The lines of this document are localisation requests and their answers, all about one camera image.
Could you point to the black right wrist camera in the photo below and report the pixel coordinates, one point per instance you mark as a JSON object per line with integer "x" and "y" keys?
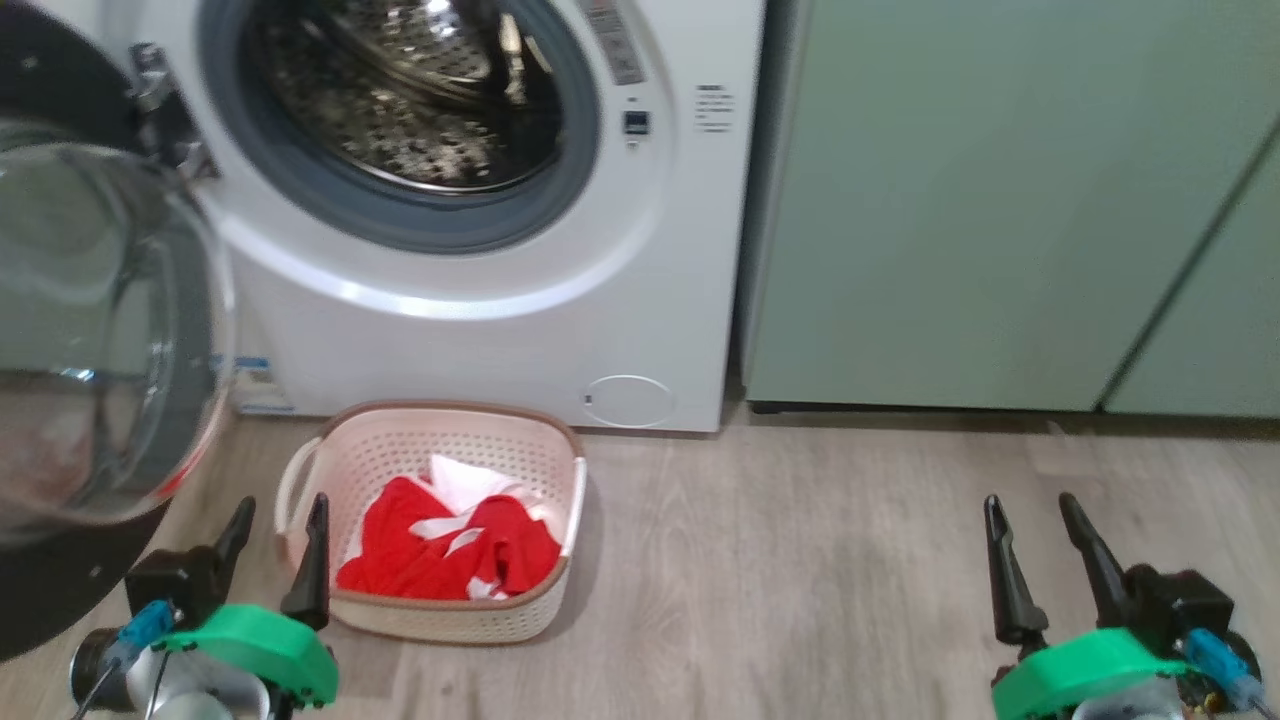
{"x": 1180, "y": 600}

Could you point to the round dark washing machine door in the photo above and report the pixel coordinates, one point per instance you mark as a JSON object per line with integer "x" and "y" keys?
{"x": 60, "y": 580}

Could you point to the small text label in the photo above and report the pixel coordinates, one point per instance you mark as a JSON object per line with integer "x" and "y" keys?
{"x": 713, "y": 108}

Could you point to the metal door hinge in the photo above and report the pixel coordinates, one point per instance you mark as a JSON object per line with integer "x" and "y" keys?
{"x": 165, "y": 110}

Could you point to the grey door seal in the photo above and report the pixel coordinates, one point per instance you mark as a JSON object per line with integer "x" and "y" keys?
{"x": 330, "y": 205}

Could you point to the cream perforated laundry basket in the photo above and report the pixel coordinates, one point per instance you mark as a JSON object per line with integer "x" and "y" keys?
{"x": 400, "y": 440}

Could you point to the pale green cabinet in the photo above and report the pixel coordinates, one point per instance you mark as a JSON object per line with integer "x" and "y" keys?
{"x": 950, "y": 200}

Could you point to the steel washing machine drum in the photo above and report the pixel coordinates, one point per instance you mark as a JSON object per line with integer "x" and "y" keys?
{"x": 400, "y": 120}

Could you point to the red garment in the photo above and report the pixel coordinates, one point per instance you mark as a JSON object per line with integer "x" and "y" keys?
{"x": 420, "y": 560}

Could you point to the blue white energy label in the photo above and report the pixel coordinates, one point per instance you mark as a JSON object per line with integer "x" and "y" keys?
{"x": 258, "y": 385}

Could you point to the round filter cover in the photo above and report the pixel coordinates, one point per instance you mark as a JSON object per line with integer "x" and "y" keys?
{"x": 630, "y": 402}

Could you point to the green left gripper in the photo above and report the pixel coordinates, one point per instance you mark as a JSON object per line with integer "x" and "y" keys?
{"x": 260, "y": 645}

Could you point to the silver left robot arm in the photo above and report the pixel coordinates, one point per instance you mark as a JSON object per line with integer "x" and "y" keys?
{"x": 200, "y": 695}

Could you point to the white garment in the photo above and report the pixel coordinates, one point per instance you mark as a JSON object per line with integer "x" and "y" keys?
{"x": 470, "y": 480}

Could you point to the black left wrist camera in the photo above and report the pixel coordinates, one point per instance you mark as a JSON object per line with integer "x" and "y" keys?
{"x": 170, "y": 580}

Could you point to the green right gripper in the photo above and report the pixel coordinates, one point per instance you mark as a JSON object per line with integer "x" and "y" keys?
{"x": 1070, "y": 675}

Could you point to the white washing machine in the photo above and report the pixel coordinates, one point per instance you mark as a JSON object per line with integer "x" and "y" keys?
{"x": 500, "y": 340}

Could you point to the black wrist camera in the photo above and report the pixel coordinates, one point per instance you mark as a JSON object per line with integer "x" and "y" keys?
{"x": 170, "y": 580}
{"x": 1180, "y": 600}

